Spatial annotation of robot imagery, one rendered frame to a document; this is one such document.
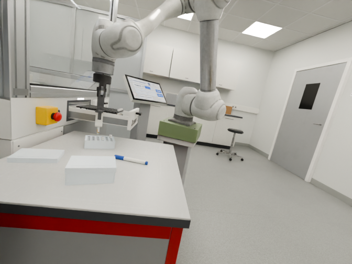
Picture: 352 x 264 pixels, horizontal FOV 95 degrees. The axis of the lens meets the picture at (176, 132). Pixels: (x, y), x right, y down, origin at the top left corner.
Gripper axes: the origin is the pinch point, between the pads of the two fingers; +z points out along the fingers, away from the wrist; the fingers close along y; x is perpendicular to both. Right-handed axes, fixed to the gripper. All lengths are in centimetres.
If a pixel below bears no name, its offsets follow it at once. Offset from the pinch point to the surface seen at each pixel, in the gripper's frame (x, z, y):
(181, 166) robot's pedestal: -60, 34, 15
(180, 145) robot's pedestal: -58, 18, 17
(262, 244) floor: -129, 88, -24
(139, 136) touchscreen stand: -50, 36, 102
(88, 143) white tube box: 3.8, 9.9, -7.0
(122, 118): -12.6, 0.2, 10.8
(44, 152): 16.9, 10.5, -16.1
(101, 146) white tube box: -1.7, 11.0, -7.1
